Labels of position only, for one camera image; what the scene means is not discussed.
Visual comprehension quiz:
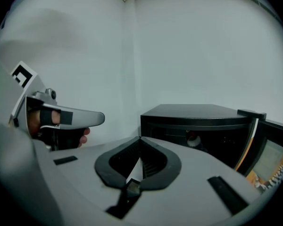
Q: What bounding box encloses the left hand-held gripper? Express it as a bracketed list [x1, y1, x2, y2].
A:
[8, 60, 84, 151]

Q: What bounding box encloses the black mini fridge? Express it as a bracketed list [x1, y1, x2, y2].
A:
[140, 104, 267, 171]

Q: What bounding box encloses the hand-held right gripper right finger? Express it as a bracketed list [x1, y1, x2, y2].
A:
[122, 136, 262, 226]

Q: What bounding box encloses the black white striped blanket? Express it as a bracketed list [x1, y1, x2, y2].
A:
[253, 162, 283, 193]

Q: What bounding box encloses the left hand-held gripper camera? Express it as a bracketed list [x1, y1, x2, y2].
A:
[32, 88, 58, 101]

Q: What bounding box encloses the person's left hand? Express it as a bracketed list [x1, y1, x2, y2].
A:
[27, 111, 91, 148]

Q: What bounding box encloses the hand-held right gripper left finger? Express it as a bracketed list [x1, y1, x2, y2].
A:
[37, 136, 141, 226]

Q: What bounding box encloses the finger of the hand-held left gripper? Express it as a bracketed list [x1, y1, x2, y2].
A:
[43, 104, 106, 129]

